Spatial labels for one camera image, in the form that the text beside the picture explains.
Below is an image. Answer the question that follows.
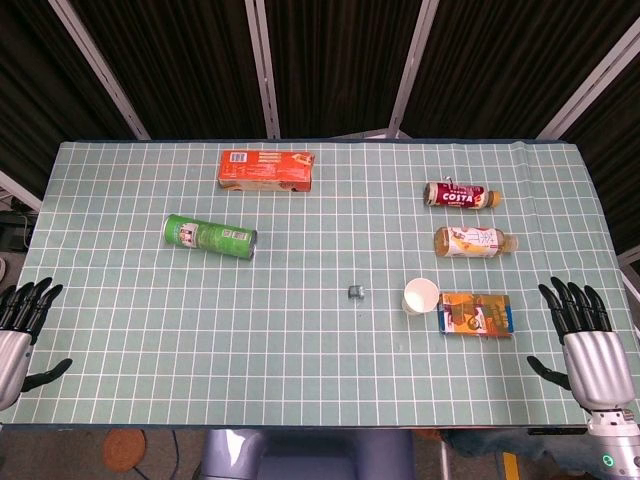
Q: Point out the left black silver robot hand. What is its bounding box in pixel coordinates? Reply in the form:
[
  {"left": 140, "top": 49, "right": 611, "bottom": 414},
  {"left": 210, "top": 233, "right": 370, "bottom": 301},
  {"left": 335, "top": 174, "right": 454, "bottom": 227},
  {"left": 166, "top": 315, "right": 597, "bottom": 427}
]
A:
[{"left": 0, "top": 277, "right": 74, "bottom": 411}]

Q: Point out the blue cable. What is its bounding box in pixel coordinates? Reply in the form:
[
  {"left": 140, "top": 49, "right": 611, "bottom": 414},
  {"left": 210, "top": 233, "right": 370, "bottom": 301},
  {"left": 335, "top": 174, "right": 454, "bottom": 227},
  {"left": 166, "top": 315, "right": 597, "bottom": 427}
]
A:
[{"left": 133, "top": 429, "right": 202, "bottom": 480}]

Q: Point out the orange blue drink carton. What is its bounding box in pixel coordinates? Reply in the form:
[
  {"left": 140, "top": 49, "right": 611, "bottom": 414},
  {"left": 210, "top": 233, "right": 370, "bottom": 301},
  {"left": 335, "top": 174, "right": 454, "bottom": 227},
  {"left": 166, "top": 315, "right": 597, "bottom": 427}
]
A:
[{"left": 437, "top": 292, "right": 516, "bottom": 339}]

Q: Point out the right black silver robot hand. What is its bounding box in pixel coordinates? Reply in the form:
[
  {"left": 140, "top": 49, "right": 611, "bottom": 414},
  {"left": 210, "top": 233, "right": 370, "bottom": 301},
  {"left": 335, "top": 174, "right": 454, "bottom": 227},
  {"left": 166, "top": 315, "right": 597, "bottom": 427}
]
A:
[{"left": 527, "top": 276, "right": 637, "bottom": 412}]

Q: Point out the white paper cup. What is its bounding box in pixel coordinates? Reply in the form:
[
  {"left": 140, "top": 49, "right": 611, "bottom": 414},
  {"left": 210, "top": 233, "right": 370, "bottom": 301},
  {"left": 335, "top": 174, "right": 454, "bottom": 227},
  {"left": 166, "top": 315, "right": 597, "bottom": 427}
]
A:
[{"left": 402, "top": 277, "right": 441, "bottom": 316}]

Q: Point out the green grid tablecloth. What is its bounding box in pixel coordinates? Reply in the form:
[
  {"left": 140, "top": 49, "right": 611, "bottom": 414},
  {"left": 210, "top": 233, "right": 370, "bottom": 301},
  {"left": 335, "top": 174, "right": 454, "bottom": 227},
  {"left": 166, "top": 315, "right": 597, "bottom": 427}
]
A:
[{"left": 0, "top": 139, "right": 640, "bottom": 432}]

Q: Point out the round orange cork mat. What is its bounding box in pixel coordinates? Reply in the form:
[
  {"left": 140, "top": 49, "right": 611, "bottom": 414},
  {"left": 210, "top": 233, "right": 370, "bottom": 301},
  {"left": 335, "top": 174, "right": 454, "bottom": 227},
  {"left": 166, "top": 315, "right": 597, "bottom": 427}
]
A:
[{"left": 103, "top": 430, "right": 148, "bottom": 472}]

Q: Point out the orange cardboard box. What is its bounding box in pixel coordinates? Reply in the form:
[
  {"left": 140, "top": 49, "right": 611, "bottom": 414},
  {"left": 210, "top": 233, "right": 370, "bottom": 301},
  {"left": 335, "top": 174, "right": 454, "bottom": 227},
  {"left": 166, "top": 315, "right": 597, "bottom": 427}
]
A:
[{"left": 216, "top": 150, "right": 317, "bottom": 194}]

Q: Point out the dark blue fuzzy cloth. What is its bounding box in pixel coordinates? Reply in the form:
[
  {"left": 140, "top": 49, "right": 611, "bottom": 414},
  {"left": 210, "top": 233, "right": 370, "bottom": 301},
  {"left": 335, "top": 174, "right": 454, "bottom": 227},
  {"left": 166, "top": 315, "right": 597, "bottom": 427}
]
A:
[{"left": 443, "top": 428, "right": 591, "bottom": 460}]

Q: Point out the red Costa coffee bottle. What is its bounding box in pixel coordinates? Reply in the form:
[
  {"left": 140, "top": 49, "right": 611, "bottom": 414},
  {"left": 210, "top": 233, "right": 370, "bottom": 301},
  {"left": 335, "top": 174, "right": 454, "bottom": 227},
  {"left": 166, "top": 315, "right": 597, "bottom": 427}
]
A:
[{"left": 424, "top": 174, "right": 503, "bottom": 212}]

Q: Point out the yellow tea bottle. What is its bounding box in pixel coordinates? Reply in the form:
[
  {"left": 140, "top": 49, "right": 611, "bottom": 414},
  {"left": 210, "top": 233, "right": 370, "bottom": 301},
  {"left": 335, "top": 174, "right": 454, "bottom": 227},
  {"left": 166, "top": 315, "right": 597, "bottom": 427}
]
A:
[{"left": 433, "top": 225, "right": 520, "bottom": 260}]

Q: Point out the green chips can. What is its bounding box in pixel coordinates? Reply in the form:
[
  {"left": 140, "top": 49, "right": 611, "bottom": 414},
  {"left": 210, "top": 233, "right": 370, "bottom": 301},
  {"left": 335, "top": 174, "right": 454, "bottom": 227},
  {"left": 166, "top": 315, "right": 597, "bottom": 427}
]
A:
[{"left": 162, "top": 213, "right": 259, "bottom": 261}]

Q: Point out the purple robot torso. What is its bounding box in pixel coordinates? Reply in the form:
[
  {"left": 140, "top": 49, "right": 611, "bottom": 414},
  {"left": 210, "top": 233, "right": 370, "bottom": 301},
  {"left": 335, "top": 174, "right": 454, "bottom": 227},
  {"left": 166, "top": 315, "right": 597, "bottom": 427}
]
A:
[{"left": 199, "top": 428, "right": 416, "bottom": 480}]

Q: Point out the black device with cables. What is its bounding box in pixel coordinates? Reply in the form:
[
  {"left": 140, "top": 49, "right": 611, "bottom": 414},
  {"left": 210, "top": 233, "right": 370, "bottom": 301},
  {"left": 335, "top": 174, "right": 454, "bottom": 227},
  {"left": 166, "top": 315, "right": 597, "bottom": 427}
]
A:
[{"left": 0, "top": 209, "right": 32, "bottom": 252}]

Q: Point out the white metal partition post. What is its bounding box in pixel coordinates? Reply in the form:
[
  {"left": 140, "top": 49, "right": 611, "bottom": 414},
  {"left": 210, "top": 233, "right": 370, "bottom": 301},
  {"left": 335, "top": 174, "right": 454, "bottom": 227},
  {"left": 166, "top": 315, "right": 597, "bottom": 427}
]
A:
[
  {"left": 617, "top": 248, "right": 640, "bottom": 304},
  {"left": 48, "top": 0, "right": 152, "bottom": 141},
  {"left": 0, "top": 169, "right": 44, "bottom": 212},
  {"left": 536, "top": 20, "right": 640, "bottom": 141},
  {"left": 386, "top": 0, "right": 442, "bottom": 140},
  {"left": 243, "top": 0, "right": 282, "bottom": 140}
]

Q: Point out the silver metal table leg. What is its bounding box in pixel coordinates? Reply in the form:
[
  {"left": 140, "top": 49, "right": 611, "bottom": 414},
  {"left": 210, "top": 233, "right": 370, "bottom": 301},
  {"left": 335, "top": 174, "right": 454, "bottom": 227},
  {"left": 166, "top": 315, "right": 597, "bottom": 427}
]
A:
[{"left": 436, "top": 430, "right": 452, "bottom": 480}]

